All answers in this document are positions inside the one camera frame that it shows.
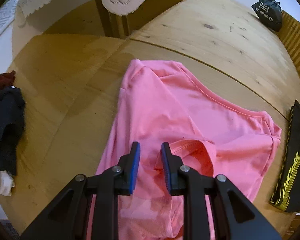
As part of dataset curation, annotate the pink t-shirt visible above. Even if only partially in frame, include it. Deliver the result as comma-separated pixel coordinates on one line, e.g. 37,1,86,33
96,59,281,239

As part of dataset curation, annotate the folded black sport shirt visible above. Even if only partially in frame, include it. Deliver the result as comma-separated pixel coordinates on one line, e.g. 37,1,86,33
270,101,300,212

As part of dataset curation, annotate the cream knit sweater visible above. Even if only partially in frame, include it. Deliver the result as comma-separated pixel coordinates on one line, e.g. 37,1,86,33
0,171,15,196

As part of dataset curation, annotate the dark navy garment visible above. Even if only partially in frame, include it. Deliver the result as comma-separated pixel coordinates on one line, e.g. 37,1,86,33
0,86,26,176

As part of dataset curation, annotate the dark red garment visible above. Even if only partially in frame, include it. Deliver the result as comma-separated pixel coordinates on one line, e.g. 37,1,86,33
0,70,15,91

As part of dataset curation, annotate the wooden slat fence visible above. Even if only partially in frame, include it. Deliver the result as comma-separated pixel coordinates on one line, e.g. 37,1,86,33
277,11,300,77

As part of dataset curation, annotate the wooden low table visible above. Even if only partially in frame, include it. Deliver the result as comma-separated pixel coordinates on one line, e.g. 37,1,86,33
79,0,195,40

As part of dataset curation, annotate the black sports drawstring bag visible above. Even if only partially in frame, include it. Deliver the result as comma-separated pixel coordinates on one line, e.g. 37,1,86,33
251,0,282,32

